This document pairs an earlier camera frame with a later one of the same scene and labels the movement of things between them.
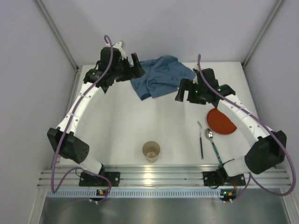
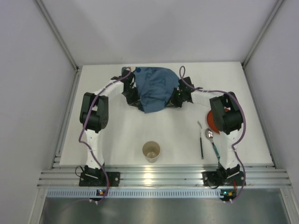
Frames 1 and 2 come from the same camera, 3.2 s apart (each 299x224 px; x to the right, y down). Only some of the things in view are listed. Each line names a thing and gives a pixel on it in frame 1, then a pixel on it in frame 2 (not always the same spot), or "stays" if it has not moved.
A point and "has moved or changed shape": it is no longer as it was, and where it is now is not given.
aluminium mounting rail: x=156 y=175 stays
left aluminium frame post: x=56 y=32 stays
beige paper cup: x=151 y=150 stays
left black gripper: x=130 y=69 to x=134 y=98
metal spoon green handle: x=210 y=135 stays
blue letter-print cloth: x=163 y=75 has moved or changed shape
